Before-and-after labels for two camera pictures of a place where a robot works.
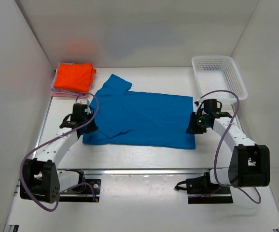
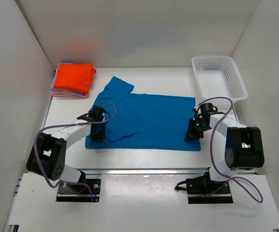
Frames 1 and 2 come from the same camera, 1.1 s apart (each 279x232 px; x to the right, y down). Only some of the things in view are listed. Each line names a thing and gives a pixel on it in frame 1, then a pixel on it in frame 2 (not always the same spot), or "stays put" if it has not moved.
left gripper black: x=93 y=127 to x=100 y=138
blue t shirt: x=146 y=119 stays put
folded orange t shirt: x=76 y=77 stays put
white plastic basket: x=215 y=73 stays put
